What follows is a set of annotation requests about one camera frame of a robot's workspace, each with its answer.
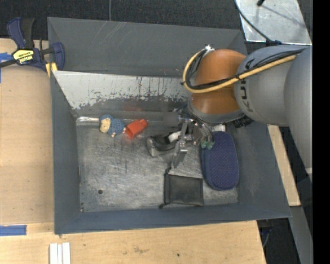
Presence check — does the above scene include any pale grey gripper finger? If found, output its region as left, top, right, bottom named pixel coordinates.
left=170, top=141, right=183, bottom=170
left=175, top=142, right=189, bottom=169

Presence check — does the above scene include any grey and black metal tool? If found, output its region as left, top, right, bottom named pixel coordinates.
left=146, top=132, right=183, bottom=157

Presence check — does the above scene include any black pouch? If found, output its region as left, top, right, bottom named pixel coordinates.
left=158, top=168, right=205, bottom=209

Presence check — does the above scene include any dark blue oval case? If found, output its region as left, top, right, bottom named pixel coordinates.
left=200, top=130, right=240, bottom=191

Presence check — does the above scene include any red plastic block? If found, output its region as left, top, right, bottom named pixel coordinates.
left=125, top=118, right=149, bottom=140

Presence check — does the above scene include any grey metal bin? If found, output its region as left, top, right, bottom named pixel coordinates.
left=47, top=16, right=293, bottom=235

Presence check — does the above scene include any blue toy figure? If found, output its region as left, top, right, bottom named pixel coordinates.
left=98, top=114, right=127, bottom=138

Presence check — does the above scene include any pale wood board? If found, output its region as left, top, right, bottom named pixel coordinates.
left=0, top=69, right=56, bottom=226

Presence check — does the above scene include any black cylinder on white bracket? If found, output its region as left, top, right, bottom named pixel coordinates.
left=211, top=117, right=255, bottom=133

